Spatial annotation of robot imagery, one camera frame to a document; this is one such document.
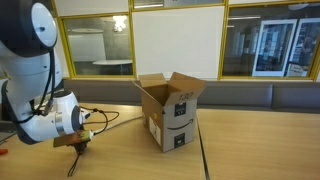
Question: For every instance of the white wall panel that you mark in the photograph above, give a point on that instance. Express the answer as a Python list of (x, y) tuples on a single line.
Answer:
[(193, 50)]

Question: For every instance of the grey upholstered bench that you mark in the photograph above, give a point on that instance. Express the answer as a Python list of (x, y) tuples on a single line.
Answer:
[(233, 95)]

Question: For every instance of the round white table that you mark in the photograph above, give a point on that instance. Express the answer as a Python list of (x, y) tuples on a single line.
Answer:
[(111, 62)]

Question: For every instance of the open cardboard shipping box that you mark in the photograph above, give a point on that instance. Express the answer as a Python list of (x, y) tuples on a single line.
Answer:
[(180, 133)]

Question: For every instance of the white framed display cabinet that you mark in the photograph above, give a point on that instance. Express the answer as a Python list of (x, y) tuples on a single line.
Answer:
[(275, 46), (305, 46)]

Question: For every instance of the white franka robot arm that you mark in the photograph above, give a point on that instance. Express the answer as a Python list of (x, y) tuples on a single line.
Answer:
[(30, 76)]

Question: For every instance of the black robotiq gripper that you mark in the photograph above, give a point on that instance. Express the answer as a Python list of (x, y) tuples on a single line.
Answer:
[(81, 144)]

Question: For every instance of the small orange object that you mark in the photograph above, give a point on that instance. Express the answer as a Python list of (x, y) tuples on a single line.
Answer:
[(2, 151)]

